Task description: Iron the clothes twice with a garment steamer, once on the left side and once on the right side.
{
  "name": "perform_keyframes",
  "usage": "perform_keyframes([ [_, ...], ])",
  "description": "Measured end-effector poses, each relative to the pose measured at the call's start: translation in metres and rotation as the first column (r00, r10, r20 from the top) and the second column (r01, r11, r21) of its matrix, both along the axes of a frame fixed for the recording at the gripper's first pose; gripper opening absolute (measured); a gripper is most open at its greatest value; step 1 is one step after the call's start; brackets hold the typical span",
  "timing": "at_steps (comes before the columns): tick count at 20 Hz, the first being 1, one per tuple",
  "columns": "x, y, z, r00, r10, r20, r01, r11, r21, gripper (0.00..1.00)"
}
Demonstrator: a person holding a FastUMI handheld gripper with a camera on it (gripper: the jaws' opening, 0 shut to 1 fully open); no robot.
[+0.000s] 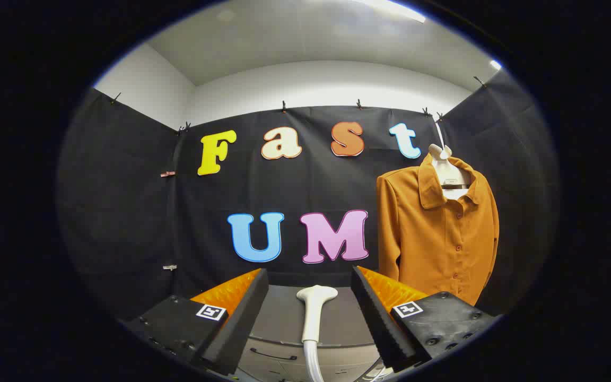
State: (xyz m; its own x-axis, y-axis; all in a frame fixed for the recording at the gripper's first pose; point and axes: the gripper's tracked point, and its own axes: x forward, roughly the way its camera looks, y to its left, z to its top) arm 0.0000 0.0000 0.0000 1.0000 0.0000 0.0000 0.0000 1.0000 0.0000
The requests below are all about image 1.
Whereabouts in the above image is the orange button-up shirt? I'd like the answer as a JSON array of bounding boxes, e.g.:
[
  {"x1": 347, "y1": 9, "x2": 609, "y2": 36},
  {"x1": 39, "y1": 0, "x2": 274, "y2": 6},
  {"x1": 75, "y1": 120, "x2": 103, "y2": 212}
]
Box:
[{"x1": 376, "y1": 154, "x2": 500, "y2": 307}]

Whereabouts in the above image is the long ceiling light strip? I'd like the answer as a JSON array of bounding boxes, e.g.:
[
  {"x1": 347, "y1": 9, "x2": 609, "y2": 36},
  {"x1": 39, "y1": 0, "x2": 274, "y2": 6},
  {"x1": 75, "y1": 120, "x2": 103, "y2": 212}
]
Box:
[{"x1": 353, "y1": 0, "x2": 427, "y2": 24}]

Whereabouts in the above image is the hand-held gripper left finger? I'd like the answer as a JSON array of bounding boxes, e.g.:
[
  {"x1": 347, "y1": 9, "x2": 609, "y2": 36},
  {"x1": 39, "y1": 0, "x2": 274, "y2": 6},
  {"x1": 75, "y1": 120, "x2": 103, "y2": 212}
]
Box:
[{"x1": 120, "y1": 268, "x2": 269, "y2": 377}]

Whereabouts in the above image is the row of black cloth clips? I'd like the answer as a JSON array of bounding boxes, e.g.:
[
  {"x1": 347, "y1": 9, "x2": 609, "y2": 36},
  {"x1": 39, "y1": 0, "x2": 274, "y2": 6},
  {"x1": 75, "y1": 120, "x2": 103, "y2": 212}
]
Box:
[{"x1": 110, "y1": 76, "x2": 489, "y2": 133}]

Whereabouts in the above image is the black backdrop cloth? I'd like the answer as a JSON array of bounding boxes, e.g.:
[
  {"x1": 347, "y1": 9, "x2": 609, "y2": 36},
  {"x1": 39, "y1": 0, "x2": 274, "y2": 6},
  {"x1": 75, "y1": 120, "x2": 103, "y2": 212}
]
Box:
[{"x1": 56, "y1": 69, "x2": 560, "y2": 319}]

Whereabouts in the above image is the white mannequin hanger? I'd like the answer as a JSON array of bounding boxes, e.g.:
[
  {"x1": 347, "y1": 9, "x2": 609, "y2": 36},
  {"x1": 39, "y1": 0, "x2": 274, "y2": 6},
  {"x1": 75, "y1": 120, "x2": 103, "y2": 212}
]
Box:
[{"x1": 427, "y1": 122, "x2": 473, "y2": 201}]

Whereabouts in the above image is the grey cabinet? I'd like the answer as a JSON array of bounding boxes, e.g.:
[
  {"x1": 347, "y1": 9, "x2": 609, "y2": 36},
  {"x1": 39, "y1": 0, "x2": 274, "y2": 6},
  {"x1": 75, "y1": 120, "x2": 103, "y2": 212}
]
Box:
[{"x1": 237, "y1": 285, "x2": 391, "y2": 382}]

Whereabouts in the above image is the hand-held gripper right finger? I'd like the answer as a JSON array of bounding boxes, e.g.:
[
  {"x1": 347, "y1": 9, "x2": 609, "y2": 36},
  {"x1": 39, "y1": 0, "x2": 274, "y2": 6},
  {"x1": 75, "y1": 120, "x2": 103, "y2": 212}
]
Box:
[{"x1": 351, "y1": 265, "x2": 500, "y2": 373}]

